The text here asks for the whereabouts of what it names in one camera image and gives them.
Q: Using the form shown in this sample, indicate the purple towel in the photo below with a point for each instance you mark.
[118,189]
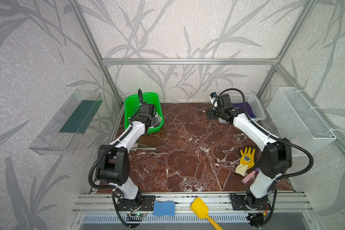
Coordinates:
[243,107]

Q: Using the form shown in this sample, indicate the silver metal trowel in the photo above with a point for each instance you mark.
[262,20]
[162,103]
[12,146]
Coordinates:
[137,146]

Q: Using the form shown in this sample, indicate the white light-blue towel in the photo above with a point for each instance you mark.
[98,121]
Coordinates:
[158,120]

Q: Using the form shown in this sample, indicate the green plastic basket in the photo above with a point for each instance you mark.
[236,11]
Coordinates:
[132,105]

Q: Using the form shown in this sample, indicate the yellow plastic shovel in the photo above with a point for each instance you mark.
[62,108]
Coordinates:
[202,212]

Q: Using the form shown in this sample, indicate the clear acrylic wall shelf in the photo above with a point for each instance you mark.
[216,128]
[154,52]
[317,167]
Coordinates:
[63,133]

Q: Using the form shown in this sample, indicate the white wire wall basket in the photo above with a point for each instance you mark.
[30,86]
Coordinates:
[298,121]

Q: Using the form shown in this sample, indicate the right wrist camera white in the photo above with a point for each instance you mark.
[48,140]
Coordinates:
[213,98]

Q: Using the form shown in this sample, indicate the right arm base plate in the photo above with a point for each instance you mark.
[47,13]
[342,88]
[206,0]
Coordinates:
[238,202]

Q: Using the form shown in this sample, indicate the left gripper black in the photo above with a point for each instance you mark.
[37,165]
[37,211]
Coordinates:
[151,120]

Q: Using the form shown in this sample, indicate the pale yellow cloth piece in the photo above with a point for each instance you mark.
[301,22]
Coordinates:
[241,169]

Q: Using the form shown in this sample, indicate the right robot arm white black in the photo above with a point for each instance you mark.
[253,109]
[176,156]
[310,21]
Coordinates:
[276,157]

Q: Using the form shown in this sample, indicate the white plastic basket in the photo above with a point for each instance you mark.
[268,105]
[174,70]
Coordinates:
[252,100]

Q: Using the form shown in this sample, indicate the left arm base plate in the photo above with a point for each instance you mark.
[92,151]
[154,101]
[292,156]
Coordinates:
[146,202]

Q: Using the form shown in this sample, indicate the blue sponge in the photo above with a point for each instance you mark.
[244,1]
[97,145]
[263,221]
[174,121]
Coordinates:
[166,208]

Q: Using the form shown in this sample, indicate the yellow packet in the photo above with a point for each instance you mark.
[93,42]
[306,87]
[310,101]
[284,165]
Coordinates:
[247,157]

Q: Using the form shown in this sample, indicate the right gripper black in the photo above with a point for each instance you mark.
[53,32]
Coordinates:
[211,113]

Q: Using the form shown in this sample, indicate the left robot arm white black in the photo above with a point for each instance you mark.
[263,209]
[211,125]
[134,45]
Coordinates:
[112,167]

